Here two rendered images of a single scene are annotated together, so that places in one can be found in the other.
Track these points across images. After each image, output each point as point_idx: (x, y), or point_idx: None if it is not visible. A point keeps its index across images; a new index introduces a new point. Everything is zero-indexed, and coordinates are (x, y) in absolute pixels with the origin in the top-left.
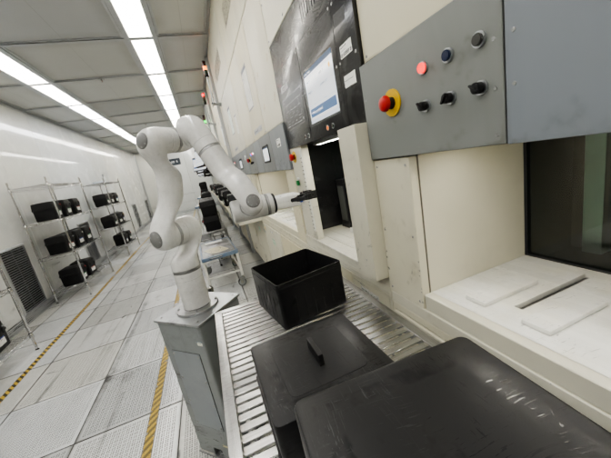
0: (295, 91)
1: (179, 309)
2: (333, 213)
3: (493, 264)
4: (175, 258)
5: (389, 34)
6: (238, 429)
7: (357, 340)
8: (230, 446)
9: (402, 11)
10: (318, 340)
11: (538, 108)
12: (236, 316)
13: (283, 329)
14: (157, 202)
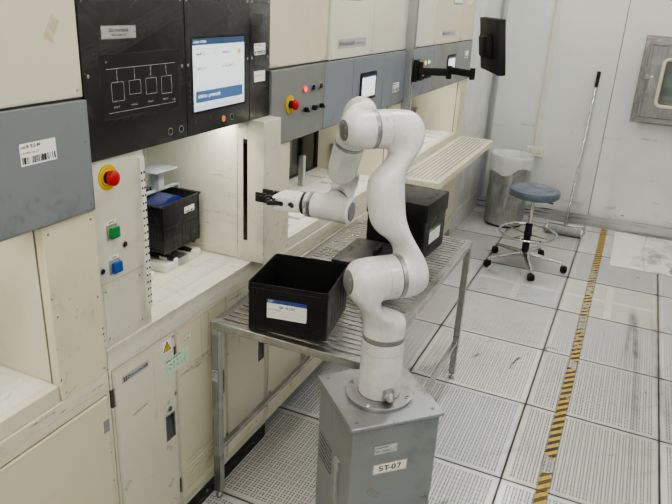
0: (160, 52)
1: (405, 396)
2: None
3: None
4: (398, 311)
5: (285, 58)
6: (426, 288)
7: (351, 248)
8: (434, 286)
9: (292, 50)
10: (365, 256)
11: (328, 116)
12: (359, 344)
13: (346, 309)
14: (407, 223)
